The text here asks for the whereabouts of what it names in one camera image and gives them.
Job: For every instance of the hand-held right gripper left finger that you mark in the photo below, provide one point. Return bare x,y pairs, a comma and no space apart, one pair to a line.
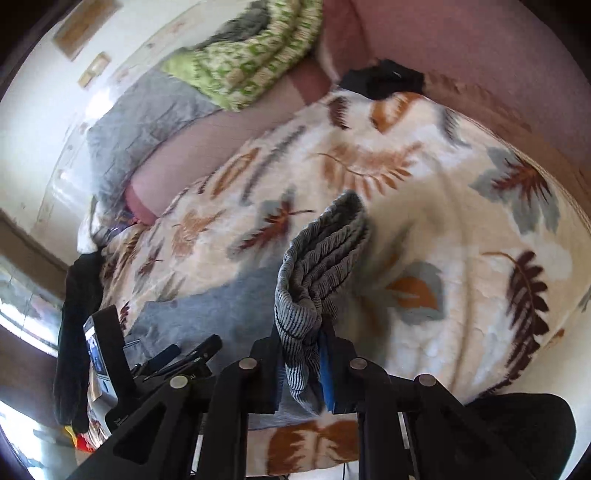
263,383

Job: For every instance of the window with patterned glass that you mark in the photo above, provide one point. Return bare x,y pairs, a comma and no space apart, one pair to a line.
27,300

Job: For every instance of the small black cloth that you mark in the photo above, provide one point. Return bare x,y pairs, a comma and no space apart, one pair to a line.
383,78

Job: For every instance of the grey quilted pillow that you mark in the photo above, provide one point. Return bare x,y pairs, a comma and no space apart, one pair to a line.
138,124

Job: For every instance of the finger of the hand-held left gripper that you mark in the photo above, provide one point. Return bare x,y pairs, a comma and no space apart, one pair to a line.
164,354
203,350

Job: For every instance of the white crumpled cloth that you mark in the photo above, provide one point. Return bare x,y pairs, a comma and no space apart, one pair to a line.
87,230

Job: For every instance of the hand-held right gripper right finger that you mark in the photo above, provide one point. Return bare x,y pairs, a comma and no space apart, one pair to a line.
327,374

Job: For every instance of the green patterned cloth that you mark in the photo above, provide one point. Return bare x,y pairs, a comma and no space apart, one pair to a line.
249,69

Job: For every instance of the leaf print quilted blanket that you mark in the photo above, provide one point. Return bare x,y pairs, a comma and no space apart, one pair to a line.
438,221

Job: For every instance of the black jacket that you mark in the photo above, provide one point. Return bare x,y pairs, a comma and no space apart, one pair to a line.
76,332

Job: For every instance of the small wall plate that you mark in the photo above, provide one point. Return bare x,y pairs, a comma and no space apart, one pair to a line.
94,69

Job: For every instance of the dark grey crumpled cloth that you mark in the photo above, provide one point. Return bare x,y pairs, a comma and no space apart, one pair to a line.
244,21

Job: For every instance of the purple printed item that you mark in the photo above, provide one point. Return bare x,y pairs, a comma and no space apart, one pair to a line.
117,226

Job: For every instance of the red and yellow cloth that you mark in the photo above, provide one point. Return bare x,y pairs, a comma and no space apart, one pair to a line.
77,438

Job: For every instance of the wall picture frame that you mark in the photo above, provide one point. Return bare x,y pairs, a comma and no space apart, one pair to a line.
87,23

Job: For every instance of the grey-blue denim pants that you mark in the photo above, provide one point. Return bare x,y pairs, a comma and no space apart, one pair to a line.
314,277

